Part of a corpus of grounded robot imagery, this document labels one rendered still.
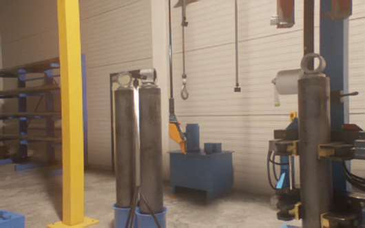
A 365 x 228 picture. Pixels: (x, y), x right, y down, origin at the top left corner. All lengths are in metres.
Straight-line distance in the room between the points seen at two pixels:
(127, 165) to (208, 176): 1.80
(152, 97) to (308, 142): 1.33
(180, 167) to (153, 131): 2.16
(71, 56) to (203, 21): 2.57
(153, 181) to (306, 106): 1.42
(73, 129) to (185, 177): 1.88
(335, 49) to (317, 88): 0.58
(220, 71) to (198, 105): 0.71
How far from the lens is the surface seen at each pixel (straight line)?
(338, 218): 2.46
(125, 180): 3.12
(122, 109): 3.06
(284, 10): 2.55
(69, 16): 3.99
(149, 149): 2.84
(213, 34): 5.49
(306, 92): 2.46
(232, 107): 5.15
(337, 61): 2.92
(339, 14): 2.64
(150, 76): 2.86
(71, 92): 3.84
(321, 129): 2.46
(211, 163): 4.55
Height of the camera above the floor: 1.24
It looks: level
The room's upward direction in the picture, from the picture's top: 1 degrees counter-clockwise
